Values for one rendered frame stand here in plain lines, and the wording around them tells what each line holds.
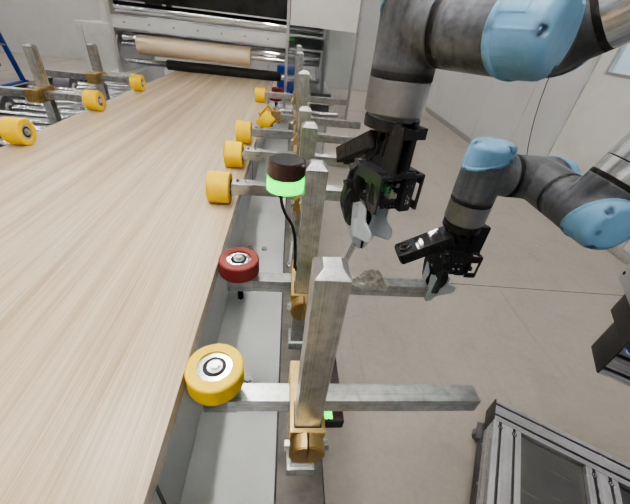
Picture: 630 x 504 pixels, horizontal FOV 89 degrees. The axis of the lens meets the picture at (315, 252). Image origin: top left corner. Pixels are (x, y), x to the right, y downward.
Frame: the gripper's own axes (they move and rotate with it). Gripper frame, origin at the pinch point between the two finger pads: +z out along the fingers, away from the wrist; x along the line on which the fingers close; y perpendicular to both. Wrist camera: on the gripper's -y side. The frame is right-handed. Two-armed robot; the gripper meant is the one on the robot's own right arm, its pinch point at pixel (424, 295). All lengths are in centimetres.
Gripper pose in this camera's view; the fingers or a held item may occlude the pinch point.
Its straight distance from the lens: 79.0
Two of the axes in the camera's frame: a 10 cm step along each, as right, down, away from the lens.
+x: -0.5, -5.8, 8.1
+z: -0.8, 8.1, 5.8
